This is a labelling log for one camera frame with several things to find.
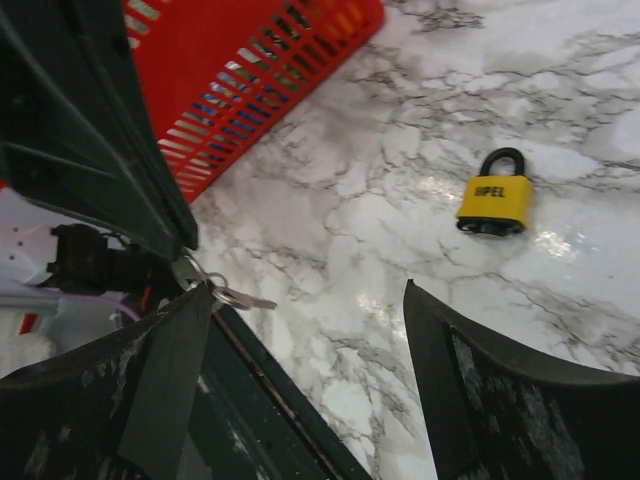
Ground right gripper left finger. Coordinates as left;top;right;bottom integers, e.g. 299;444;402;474
1;283;212;479

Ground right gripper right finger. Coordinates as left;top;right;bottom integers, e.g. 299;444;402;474
403;281;639;479

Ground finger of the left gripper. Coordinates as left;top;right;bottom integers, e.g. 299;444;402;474
1;1;198;260

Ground silver key bunch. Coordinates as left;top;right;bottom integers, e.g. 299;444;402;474
171;255;277;312

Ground yellow padlock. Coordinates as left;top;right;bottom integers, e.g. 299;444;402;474
456;147;533;237

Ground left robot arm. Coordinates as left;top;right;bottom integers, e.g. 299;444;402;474
1;1;198;305

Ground red plastic basket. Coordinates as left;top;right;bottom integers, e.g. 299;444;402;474
122;0;385;202

